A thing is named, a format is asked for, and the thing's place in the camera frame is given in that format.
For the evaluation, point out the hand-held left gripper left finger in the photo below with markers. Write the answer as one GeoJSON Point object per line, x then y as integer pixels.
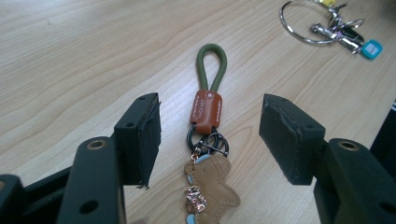
{"type": "Point", "coordinates": [137, 146]}

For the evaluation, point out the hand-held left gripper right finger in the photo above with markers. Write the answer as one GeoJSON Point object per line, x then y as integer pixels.
{"type": "Point", "coordinates": [289, 140]}

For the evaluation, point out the teal square key tag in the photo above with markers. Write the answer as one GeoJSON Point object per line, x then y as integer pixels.
{"type": "Point", "coordinates": [371, 49]}

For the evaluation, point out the yellow key tag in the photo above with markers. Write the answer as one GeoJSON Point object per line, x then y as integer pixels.
{"type": "Point", "coordinates": [328, 2]}

